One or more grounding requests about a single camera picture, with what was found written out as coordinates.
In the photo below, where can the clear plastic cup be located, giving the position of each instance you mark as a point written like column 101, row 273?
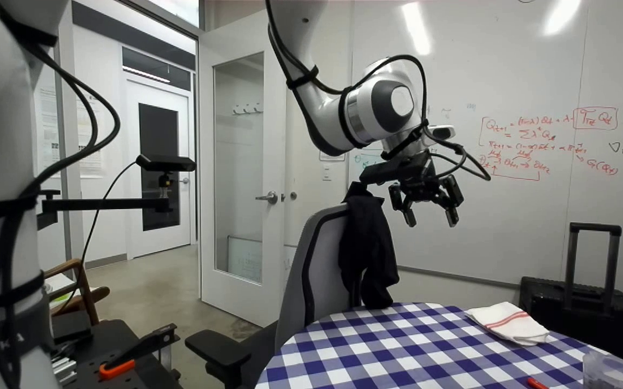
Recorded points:
column 606, row 370

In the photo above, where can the grey mesh office chair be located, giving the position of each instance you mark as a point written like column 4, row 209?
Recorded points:
column 320, row 281

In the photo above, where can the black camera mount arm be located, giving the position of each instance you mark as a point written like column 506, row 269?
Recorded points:
column 103, row 204

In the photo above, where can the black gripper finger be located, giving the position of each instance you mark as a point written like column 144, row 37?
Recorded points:
column 405, row 209
column 456, row 209

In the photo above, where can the wooden chair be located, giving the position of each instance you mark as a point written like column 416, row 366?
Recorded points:
column 87, row 294

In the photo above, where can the dark glass door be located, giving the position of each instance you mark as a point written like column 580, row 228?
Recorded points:
column 157, row 136

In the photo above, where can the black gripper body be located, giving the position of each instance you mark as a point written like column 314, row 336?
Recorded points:
column 422, row 185

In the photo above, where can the blue white checked tablecloth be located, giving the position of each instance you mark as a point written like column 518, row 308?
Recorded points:
column 428, row 346

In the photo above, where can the black camera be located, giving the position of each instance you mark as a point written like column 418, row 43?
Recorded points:
column 168, row 163

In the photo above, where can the red marker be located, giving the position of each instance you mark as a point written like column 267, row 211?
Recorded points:
column 537, row 384

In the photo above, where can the black suitcase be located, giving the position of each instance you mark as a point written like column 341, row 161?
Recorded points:
column 579, row 309

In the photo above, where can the white red striped towel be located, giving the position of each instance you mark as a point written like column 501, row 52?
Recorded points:
column 508, row 322

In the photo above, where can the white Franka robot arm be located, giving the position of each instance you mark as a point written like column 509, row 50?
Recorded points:
column 368, row 108

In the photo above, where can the black shirt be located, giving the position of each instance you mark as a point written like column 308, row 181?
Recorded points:
column 367, row 244

